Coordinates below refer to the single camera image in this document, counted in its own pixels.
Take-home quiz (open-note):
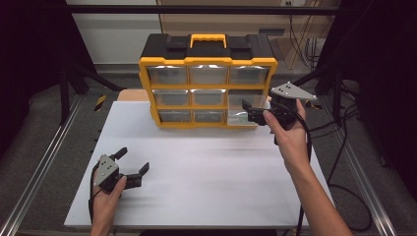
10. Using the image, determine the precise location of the aluminium rail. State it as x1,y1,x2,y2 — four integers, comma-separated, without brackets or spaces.
318,97,398,236
0,93,84,236

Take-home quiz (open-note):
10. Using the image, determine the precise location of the person's left hand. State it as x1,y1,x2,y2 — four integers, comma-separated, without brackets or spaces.
91,175,128,228

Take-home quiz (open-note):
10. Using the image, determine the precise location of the person's right hand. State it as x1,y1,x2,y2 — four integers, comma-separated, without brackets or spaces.
263,99,311,173

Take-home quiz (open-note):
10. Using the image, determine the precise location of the hand-held gripper cable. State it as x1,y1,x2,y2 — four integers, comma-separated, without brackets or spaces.
294,101,313,236
88,163,101,226

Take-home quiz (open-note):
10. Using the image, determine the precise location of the wooden board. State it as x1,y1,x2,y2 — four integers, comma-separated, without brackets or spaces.
117,88,150,102

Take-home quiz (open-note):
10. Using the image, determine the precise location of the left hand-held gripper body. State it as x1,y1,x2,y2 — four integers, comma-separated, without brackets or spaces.
94,154,144,195

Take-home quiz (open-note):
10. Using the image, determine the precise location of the black curtain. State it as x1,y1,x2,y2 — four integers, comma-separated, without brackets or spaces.
0,0,96,158
317,0,417,198

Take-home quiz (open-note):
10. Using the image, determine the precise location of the black metal frame bar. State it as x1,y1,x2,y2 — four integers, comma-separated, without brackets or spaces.
65,4,339,15

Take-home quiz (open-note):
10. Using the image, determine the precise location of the yellow black organizer cabinet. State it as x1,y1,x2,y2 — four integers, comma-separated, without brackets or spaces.
138,32,278,130

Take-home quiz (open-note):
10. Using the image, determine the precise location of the grid of clear drawers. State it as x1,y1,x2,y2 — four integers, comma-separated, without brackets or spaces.
146,64,270,124

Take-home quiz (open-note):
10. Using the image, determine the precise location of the left hand-held gripper cable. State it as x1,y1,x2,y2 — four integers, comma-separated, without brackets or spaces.
88,163,101,226

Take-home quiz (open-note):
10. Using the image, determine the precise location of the bundle of hanging cables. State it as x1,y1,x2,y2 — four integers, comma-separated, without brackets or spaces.
288,14,327,71

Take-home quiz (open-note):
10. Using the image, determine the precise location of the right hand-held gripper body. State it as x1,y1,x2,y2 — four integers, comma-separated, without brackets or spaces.
266,81,319,131

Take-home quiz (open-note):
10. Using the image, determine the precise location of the black metal stand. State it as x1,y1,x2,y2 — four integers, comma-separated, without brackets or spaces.
59,62,126,126
291,62,344,127

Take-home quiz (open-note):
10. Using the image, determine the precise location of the yellow black tool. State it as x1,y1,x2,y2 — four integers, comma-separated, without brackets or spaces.
93,94,108,112

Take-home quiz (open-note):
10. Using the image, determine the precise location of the right hand-held gripper cable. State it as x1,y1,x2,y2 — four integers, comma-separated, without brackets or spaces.
294,101,313,236

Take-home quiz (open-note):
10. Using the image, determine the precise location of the black floor cable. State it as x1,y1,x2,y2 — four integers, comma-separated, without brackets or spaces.
326,104,375,232

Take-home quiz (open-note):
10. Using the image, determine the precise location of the single clear plastic drawer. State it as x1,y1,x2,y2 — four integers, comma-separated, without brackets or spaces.
226,88,273,127

